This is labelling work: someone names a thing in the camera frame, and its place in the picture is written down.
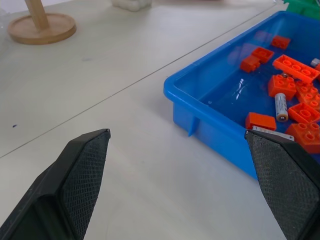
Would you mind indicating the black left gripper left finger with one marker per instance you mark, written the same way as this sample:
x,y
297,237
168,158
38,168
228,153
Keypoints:
x,y
75,180

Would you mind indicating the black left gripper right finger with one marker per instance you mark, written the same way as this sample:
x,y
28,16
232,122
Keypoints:
x,y
282,175

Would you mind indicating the green plastic bin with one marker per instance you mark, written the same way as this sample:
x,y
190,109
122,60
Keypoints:
x,y
303,7

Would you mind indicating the white AA battery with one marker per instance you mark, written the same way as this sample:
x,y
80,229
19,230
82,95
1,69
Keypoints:
x,y
273,132
281,107
285,74
315,61

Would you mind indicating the blue plastic bin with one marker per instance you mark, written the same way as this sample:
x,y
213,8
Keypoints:
x,y
225,100

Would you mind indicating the upside-down red 2x4 Lego brick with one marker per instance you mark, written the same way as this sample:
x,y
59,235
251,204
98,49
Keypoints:
x,y
295,67

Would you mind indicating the round wooden stand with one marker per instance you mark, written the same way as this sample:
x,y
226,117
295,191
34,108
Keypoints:
x,y
40,27

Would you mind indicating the white plastic object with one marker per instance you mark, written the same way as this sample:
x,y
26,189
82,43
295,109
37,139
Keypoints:
x,y
131,4

